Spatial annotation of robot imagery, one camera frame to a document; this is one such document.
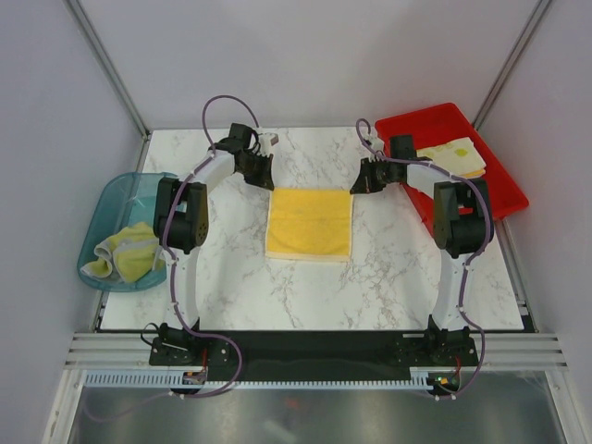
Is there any teal plastic basket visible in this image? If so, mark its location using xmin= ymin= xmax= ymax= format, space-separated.
xmin=77 ymin=172 xmax=174 ymax=292

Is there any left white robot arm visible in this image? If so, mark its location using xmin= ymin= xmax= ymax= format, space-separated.
xmin=153 ymin=123 xmax=278 ymax=331

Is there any yellow towel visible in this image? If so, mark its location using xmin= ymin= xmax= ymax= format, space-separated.
xmin=265 ymin=188 xmax=353 ymax=262

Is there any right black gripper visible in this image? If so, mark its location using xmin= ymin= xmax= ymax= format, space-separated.
xmin=351 ymin=156 xmax=398 ymax=194

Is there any purple cable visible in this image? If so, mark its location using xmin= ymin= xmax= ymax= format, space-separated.
xmin=355 ymin=118 xmax=492 ymax=334
xmin=164 ymin=94 xmax=260 ymax=334

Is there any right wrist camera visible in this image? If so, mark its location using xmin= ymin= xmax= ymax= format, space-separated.
xmin=363 ymin=134 xmax=384 ymax=153

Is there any right aluminium frame post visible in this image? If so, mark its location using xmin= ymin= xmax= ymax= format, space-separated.
xmin=472 ymin=0 xmax=555 ymax=130

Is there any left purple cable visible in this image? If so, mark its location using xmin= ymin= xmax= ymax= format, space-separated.
xmin=164 ymin=94 xmax=260 ymax=334

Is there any grey green towel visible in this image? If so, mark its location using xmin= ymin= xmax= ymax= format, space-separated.
xmin=80 ymin=221 xmax=165 ymax=284

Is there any aluminium frame post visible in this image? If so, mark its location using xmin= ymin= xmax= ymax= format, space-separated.
xmin=472 ymin=0 xmax=555 ymax=130
xmin=64 ymin=0 xmax=152 ymax=139

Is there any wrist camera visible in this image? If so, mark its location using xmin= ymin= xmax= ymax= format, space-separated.
xmin=363 ymin=134 xmax=384 ymax=153
xmin=258 ymin=132 xmax=279 ymax=155

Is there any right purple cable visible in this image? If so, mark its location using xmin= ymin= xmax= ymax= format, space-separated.
xmin=355 ymin=118 xmax=492 ymax=334

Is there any green frog pattern towel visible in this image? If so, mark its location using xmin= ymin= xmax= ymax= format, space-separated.
xmin=417 ymin=137 xmax=487 ymax=179

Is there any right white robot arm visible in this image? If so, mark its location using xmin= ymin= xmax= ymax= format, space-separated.
xmin=350 ymin=134 xmax=494 ymax=331

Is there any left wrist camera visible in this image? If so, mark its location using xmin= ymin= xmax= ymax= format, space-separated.
xmin=258 ymin=132 xmax=279 ymax=155

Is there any left aluminium frame post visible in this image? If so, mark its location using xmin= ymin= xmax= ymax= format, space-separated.
xmin=64 ymin=0 xmax=152 ymax=139

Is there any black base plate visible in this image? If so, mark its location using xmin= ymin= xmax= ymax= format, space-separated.
xmin=149 ymin=327 xmax=478 ymax=383

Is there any grey slotted cable duct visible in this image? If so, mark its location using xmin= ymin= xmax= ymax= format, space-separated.
xmin=83 ymin=367 xmax=461 ymax=391

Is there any red plastic tray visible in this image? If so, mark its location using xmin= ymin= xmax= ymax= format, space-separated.
xmin=375 ymin=103 xmax=529 ymax=221

